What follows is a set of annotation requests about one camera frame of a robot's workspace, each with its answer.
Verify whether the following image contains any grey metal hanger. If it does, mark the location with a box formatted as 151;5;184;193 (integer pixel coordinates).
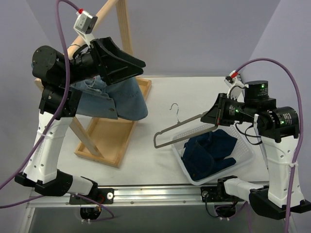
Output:
153;103;218;149

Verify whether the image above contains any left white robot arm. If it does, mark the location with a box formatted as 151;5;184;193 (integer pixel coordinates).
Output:
14;37;146;203

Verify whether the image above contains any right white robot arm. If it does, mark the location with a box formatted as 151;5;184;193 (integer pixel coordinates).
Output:
201;81;311;220

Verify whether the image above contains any white plastic basket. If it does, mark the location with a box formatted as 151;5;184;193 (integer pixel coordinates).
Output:
172;124;255;185

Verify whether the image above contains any wooden clothes rack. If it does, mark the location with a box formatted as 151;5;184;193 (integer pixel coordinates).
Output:
34;0;153;168

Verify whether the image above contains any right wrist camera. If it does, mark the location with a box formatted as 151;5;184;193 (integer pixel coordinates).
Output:
224;70;249;100

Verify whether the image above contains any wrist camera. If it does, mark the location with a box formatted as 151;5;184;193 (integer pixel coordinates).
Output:
224;70;249;100
73;8;98;47

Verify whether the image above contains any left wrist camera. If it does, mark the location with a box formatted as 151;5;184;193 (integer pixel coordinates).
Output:
73;8;98;47

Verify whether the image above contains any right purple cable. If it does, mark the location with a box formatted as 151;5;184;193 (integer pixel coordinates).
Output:
234;58;304;233

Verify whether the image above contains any aluminium rail frame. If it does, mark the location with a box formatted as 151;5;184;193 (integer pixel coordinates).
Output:
18;77;298;233

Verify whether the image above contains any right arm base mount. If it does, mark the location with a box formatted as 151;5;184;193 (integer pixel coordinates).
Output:
200;186;243;220

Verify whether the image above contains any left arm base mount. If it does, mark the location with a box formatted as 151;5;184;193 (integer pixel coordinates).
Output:
69;185;115;219

